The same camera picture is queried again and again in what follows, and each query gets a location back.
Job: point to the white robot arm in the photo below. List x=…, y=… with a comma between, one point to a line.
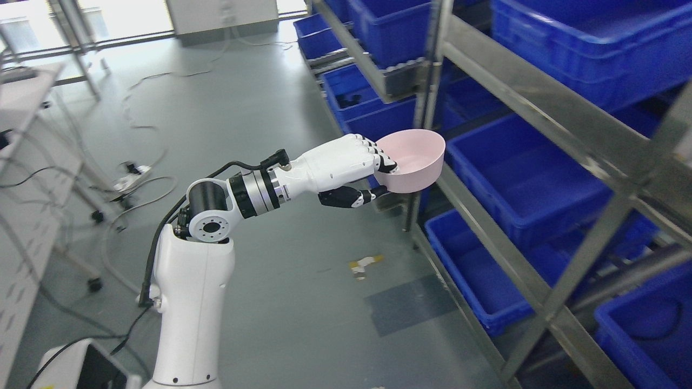
x=192, y=268

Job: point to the pink ikea bowl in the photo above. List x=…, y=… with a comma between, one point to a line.
x=419, y=157

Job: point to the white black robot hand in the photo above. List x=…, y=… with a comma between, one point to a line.
x=328, y=169

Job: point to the steel shelf rack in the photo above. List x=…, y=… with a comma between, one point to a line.
x=569, y=240

